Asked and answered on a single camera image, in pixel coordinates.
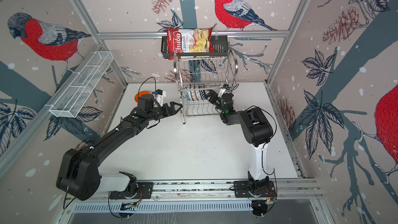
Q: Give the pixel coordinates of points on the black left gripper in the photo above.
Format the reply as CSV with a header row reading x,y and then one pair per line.
x,y
172,111

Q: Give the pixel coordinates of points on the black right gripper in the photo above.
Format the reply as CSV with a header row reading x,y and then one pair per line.
x,y
213,95

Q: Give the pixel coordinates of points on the green patterned ceramic bowl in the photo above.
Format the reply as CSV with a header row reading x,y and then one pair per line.
x,y
208,93

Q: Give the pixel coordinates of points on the white brown patterned bowl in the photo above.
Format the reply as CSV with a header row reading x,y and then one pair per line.
x,y
198,95

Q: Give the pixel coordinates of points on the red patterned ceramic bowl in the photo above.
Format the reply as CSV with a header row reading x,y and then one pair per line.
x,y
193,95

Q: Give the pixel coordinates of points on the blue floral ceramic bowl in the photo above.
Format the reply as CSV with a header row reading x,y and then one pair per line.
x,y
188,96

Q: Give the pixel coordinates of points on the stainless steel dish rack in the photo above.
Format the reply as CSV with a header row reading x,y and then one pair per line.
x,y
203,73

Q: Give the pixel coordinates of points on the orange plastic bowl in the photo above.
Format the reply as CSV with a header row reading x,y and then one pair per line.
x,y
141,93

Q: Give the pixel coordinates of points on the blue geometric upturned bowl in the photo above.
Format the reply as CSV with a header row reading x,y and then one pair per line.
x,y
202,93

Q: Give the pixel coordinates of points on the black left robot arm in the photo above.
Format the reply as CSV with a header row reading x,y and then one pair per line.
x,y
79,175

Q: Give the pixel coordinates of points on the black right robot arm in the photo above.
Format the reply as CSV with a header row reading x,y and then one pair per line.
x,y
256,129

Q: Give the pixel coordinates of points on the red cassava chips bag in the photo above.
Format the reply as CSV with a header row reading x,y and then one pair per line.
x,y
184,41

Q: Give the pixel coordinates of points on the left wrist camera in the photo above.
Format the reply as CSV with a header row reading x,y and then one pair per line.
x,y
159,96

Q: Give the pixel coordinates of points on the black wall basket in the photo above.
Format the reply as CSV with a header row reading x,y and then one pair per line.
x,y
218,42

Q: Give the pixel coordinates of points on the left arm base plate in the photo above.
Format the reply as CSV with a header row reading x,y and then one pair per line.
x,y
137,191

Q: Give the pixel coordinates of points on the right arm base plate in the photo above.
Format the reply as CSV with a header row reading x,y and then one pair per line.
x,y
242,189

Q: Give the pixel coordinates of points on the white wire mesh shelf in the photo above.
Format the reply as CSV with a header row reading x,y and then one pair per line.
x,y
83,83

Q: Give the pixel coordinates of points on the aluminium mounting rail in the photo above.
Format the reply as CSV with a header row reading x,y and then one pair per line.
x,y
214,190

